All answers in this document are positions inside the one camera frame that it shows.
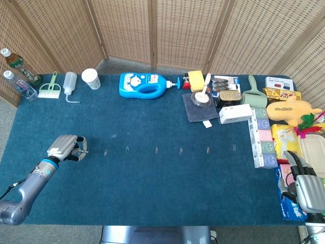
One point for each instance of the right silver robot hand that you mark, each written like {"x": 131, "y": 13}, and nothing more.
{"x": 311, "y": 190}

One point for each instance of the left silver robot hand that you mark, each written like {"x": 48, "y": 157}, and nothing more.
{"x": 63, "y": 146}

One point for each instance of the small bead chain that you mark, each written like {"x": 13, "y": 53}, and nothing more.
{"x": 85, "y": 152}

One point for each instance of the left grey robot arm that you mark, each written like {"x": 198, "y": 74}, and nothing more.
{"x": 30, "y": 183}

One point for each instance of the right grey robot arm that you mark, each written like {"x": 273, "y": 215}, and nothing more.
{"x": 316, "y": 228}

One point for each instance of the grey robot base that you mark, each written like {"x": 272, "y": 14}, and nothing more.
{"x": 152, "y": 235}

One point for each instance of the blue glove box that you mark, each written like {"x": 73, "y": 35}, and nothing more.
{"x": 289, "y": 211}

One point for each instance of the pink box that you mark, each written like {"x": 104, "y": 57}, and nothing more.
{"x": 287, "y": 172}

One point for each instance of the beige lidded container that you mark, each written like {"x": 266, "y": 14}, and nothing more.
{"x": 314, "y": 150}

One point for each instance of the green hand brush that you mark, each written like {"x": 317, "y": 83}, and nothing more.
{"x": 49, "y": 91}

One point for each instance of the yellow snack bag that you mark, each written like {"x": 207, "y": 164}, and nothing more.
{"x": 284, "y": 139}

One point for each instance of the translucent squeeze wash bottle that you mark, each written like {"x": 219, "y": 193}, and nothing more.
{"x": 69, "y": 81}

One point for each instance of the feather cat toy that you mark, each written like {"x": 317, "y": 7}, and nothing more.
{"x": 308, "y": 119}

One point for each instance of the white paper cup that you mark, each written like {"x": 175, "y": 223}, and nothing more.
{"x": 91, "y": 78}

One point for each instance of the pastel smiley tissue pack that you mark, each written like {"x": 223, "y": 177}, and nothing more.
{"x": 264, "y": 134}

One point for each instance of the clear water bottle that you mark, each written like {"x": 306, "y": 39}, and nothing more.
{"x": 20, "y": 85}

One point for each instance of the yellow plush toy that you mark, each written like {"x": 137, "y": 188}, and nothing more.
{"x": 287, "y": 110}

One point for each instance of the blue detergent pump bottle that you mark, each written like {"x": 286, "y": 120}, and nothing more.
{"x": 132, "y": 84}

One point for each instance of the green tea bottle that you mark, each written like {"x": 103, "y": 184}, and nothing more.
{"x": 17, "y": 63}

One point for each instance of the gold snack pack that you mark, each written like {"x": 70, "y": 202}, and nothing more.
{"x": 281, "y": 95}

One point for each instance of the blue carpet table cover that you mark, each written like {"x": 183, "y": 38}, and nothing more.
{"x": 162, "y": 183}

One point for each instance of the white cardboard box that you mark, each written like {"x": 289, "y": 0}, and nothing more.
{"x": 236, "y": 113}

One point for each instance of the green lint roller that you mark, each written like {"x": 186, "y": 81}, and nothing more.
{"x": 254, "y": 97}

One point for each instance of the white box red blue print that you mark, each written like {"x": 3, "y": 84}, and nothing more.
{"x": 279, "y": 84}

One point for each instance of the black gold tin can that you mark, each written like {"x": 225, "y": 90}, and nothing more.
{"x": 229, "y": 96}

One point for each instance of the grey folded cloth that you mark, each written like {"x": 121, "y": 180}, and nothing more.
{"x": 200, "y": 113}

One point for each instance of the yellow sponge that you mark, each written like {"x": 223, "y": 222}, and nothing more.
{"x": 196, "y": 81}

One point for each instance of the white plastic spoon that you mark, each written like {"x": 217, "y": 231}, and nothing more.
{"x": 207, "y": 81}

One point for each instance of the wicker folding screen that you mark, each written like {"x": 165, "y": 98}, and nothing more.
{"x": 177, "y": 30}

